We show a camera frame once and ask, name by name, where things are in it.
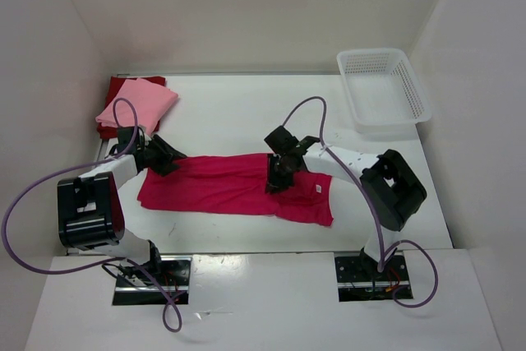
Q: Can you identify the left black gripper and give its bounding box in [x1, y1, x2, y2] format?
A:
[137, 133, 187, 177]

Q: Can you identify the magenta t shirt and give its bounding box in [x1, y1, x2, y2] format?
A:
[137, 153, 334, 227]

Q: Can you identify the light pink t shirt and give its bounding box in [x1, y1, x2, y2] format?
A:
[95, 78, 179, 136]

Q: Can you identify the dark red t shirt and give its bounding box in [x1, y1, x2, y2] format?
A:
[96, 75, 167, 141]

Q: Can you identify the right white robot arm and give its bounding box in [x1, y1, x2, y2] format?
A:
[265, 133, 427, 279]

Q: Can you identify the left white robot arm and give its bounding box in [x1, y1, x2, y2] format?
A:
[57, 127, 187, 285]

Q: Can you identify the white plastic basket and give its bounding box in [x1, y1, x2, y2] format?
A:
[336, 48, 431, 132]

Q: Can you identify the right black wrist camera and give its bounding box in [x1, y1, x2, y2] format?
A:
[264, 125, 299, 155]

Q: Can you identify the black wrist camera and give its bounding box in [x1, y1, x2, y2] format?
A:
[264, 125, 299, 155]
[114, 127, 145, 154]

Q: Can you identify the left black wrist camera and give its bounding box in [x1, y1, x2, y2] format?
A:
[114, 127, 145, 154]

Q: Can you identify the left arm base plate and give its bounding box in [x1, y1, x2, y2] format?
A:
[109, 255, 192, 307]

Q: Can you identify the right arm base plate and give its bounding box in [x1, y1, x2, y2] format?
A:
[334, 252, 413, 302]

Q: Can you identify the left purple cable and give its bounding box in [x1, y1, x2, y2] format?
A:
[1, 98, 182, 334]

